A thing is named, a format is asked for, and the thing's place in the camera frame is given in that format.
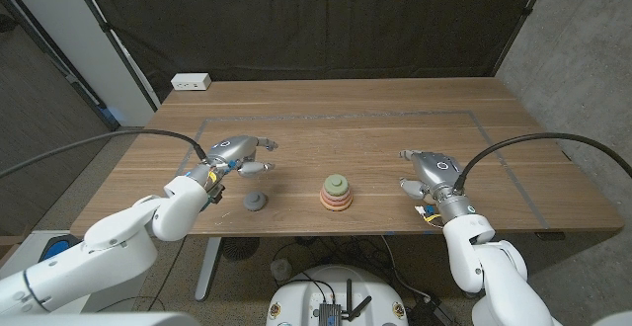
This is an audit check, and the light pink ring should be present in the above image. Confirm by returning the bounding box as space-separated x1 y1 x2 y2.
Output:
320 190 354 204

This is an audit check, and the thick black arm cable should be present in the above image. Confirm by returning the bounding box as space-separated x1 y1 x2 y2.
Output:
0 127 208 180
452 132 632 195

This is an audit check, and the black backdrop stand pole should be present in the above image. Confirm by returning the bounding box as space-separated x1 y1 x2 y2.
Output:
65 0 160 113
491 0 554 78

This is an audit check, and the white power strip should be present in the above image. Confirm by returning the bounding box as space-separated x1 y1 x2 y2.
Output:
170 72 212 92

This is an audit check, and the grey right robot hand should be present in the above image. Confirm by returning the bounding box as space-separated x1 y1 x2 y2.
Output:
398 149 478 223

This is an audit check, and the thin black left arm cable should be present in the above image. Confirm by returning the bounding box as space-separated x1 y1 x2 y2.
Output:
146 235 188 313

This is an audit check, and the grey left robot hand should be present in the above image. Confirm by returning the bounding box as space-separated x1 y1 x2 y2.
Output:
186 135 279 190

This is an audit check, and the white robot torso edge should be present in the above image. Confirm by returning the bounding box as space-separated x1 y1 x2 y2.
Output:
0 311 201 326

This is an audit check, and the grey round floor object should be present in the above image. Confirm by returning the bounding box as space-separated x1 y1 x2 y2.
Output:
270 258 293 282

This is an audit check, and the radio box with black antennas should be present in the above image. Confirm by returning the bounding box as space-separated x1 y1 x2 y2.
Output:
318 279 374 326

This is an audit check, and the black power adapter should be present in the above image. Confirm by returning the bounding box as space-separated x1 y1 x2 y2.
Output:
409 295 455 326

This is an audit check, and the small dark grey ring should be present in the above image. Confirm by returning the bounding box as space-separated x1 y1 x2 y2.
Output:
243 191 269 212

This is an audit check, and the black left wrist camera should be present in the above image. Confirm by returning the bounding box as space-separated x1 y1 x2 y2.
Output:
207 183 226 205

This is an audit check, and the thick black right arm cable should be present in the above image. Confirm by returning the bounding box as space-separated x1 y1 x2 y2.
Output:
452 132 632 195

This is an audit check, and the black round floor fan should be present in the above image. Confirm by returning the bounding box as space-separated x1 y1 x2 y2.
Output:
220 236 261 262

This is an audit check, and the black backdrop curtain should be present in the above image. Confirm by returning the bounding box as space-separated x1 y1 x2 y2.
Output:
76 0 552 103

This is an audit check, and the blue foot pedal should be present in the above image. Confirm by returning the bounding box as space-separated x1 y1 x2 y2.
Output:
39 234 81 262

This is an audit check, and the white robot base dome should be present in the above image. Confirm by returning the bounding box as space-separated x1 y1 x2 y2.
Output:
265 264 410 326

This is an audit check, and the green ring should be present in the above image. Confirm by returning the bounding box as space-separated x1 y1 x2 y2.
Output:
323 174 351 198

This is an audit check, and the white table leg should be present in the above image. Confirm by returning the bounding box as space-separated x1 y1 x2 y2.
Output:
194 236 223 301

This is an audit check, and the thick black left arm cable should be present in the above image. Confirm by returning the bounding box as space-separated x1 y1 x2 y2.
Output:
0 127 208 180

